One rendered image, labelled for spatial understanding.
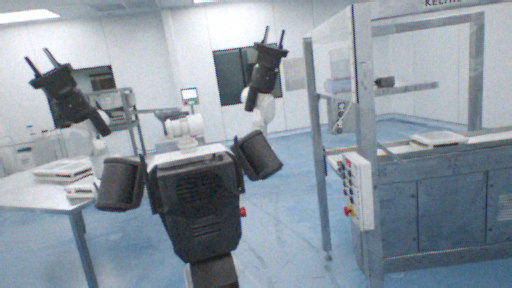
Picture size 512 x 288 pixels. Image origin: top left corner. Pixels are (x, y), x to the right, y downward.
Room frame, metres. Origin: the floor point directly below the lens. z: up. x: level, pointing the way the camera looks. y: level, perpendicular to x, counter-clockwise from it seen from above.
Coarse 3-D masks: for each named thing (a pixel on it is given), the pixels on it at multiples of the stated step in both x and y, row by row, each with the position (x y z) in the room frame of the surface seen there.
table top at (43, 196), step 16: (64, 160) 3.18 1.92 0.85; (16, 176) 2.75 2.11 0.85; (32, 176) 2.66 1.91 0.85; (0, 192) 2.28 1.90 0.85; (16, 192) 2.22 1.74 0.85; (32, 192) 2.16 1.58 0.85; (48, 192) 2.10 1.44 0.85; (64, 192) 2.05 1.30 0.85; (0, 208) 1.97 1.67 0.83; (16, 208) 1.90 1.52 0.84; (32, 208) 1.83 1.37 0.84; (48, 208) 1.77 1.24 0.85; (64, 208) 1.73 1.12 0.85; (80, 208) 1.76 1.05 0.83
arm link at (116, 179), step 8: (104, 168) 0.90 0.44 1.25; (112, 168) 0.89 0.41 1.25; (120, 168) 0.89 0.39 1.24; (128, 168) 0.90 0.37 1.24; (104, 176) 0.88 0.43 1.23; (112, 176) 0.87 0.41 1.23; (120, 176) 0.88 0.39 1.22; (128, 176) 0.89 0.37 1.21; (104, 184) 0.86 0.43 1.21; (112, 184) 0.86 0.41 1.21; (120, 184) 0.87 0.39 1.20; (128, 184) 0.89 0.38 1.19; (104, 192) 0.85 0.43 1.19; (112, 192) 0.85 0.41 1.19; (120, 192) 0.86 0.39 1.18; (128, 192) 0.88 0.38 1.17; (96, 200) 0.86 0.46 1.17; (104, 200) 0.84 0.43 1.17; (112, 200) 0.84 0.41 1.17; (120, 200) 0.85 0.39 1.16; (128, 200) 0.87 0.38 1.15
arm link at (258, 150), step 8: (248, 144) 0.99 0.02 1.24; (256, 144) 0.99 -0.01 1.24; (264, 144) 1.00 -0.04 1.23; (248, 152) 0.99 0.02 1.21; (256, 152) 0.98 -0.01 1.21; (264, 152) 0.98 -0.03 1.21; (272, 152) 0.99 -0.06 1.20; (256, 160) 0.97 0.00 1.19; (264, 160) 0.96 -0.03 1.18; (272, 160) 0.97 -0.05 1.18; (256, 168) 0.97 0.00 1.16; (264, 168) 0.96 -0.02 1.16
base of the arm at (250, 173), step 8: (248, 136) 1.00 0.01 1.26; (256, 136) 1.00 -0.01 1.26; (232, 144) 1.01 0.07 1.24; (240, 144) 1.00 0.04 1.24; (240, 152) 0.99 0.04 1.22; (248, 160) 1.00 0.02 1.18; (248, 168) 0.97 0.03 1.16; (272, 168) 0.95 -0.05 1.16; (280, 168) 0.98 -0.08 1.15; (248, 176) 0.96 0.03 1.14; (256, 176) 0.96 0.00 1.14; (264, 176) 0.96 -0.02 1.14
